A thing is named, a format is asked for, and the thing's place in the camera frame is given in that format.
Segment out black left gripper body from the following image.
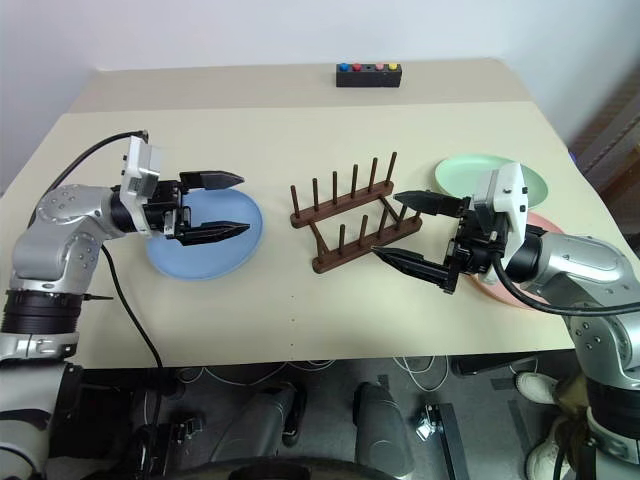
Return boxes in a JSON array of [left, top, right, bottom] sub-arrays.
[[142, 175, 194, 242]]

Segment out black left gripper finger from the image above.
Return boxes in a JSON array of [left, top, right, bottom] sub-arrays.
[[174, 220, 251, 249], [179, 170, 247, 193]]

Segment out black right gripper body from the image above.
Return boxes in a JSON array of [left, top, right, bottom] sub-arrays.
[[442, 196, 506, 281]]

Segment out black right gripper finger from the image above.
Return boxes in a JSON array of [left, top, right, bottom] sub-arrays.
[[370, 245, 460, 297], [392, 189, 474, 218]]

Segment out blue plate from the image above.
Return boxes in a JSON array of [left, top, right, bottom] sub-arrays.
[[144, 188, 265, 282]]

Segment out green plate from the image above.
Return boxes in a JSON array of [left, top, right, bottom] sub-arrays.
[[433, 154, 550, 209]]

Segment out pink-red plate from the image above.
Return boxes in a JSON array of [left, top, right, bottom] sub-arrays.
[[467, 211, 566, 312]]

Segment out dark wooden dish rack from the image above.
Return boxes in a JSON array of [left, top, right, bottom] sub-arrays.
[[289, 151, 423, 274]]

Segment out black table foot bar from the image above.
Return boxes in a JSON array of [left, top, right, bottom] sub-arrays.
[[451, 352, 540, 379]]

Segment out black button box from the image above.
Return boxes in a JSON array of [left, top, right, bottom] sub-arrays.
[[335, 62, 403, 90]]

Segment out white shoe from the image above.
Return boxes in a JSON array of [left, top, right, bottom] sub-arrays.
[[514, 370, 560, 404], [526, 429, 572, 480]]

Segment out dark rounded shape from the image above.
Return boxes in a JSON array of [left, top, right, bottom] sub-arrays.
[[219, 382, 309, 480], [353, 382, 417, 474]]

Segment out white grey robot torso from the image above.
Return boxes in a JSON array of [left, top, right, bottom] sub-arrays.
[[0, 359, 70, 480]]

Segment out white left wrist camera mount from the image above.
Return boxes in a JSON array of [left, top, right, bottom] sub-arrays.
[[119, 135, 165, 214]]

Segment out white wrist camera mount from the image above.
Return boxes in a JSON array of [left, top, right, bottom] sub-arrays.
[[119, 135, 165, 214], [472, 162, 530, 287]]

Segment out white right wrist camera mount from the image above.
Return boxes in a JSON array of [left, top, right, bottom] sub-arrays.
[[472, 162, 530, 287]]

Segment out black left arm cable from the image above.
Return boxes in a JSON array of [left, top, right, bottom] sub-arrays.
[[27, 129, 166, 431]]

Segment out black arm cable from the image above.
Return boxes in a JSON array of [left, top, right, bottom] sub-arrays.
[[492, 247, 640, 317], [27, 129, 166, 431]]

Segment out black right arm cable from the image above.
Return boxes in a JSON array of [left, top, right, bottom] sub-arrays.
[[492, 247, 640, 317]]

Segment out white floor cable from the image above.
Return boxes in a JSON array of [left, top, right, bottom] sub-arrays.
[[178, 355, 452, 397]]

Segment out black metal floor bracket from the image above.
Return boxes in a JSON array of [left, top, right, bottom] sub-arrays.
[[158, 410, 207, 447], [413, 402, 472, 480]]

